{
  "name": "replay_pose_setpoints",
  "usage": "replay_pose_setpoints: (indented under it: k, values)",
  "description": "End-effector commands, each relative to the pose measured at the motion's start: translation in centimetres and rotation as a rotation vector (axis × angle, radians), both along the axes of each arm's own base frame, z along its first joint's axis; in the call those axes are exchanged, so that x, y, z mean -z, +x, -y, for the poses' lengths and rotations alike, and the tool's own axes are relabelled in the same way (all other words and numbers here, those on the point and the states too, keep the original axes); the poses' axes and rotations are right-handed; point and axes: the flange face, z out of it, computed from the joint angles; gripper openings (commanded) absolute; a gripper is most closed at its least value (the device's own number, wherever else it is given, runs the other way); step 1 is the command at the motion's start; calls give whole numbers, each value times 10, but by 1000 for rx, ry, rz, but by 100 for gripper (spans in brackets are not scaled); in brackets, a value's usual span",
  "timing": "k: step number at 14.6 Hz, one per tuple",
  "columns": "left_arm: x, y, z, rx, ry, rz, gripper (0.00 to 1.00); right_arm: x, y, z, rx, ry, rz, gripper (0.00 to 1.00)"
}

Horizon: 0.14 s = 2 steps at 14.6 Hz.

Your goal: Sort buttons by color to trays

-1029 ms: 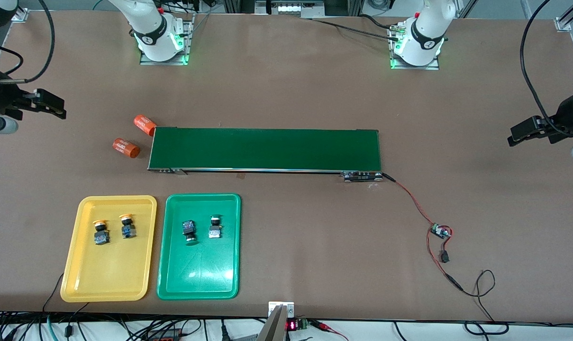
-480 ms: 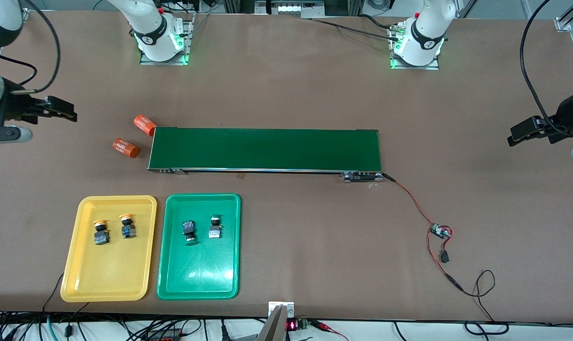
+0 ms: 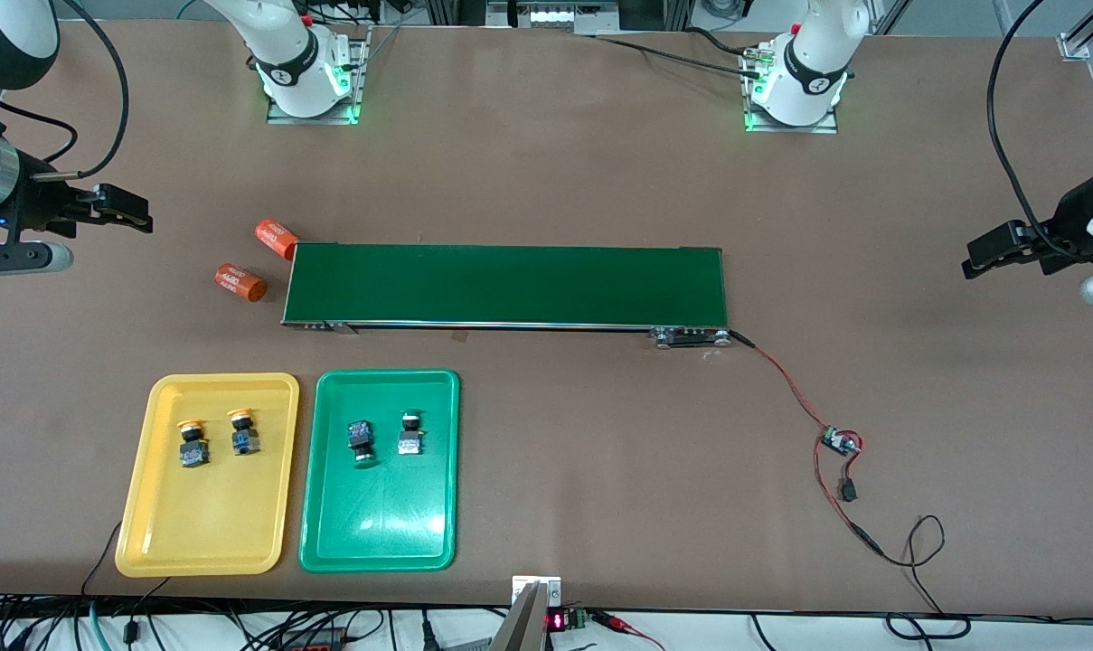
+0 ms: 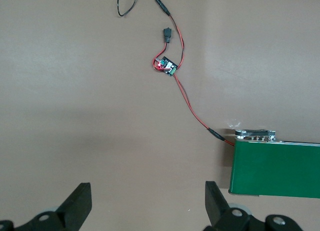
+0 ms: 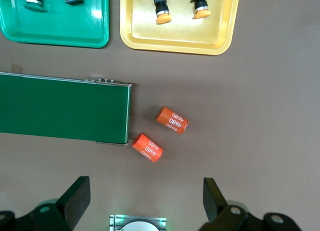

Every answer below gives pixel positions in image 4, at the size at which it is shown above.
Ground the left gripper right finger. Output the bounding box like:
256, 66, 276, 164
203, 181, 303, 231

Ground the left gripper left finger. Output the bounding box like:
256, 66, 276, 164
0, 182, 93, 231

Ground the green conveyor belt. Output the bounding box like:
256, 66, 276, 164
227, 128, 320, 199

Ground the clear tape piece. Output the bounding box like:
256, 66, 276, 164
226, 118, 242, 129

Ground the small controller circuit board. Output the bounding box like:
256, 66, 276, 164
154, 55, 179, 78

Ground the red black power wire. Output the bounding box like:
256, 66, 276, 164
116, 0, 236, 147

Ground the black inline switch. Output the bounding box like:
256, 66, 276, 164
162, 27, 173, 44

